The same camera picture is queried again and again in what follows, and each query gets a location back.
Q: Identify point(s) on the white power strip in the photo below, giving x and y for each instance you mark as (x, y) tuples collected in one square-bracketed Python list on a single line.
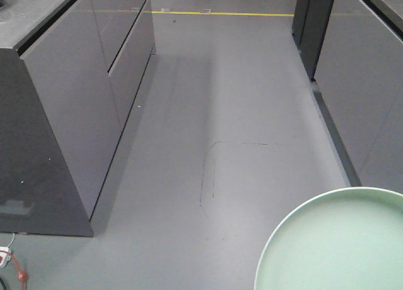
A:
[(5, 256)]

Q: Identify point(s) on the grey right kitchen cabinet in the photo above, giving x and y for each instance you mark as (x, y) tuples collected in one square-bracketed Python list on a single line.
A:
[(359, 74)]

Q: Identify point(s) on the grey left kitchen cabinet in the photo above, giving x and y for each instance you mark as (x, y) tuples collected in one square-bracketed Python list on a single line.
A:
[(70, 73)]

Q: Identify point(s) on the light green round plate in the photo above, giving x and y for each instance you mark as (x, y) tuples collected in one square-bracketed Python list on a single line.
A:
[(349, 238)]

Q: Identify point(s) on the grey kitchen cabinet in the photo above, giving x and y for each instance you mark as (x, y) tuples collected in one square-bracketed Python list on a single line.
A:
[(70, 73), (359, 74)]

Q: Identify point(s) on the dark tall cabinet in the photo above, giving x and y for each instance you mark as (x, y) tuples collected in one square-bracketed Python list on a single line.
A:
[(309, 27)]

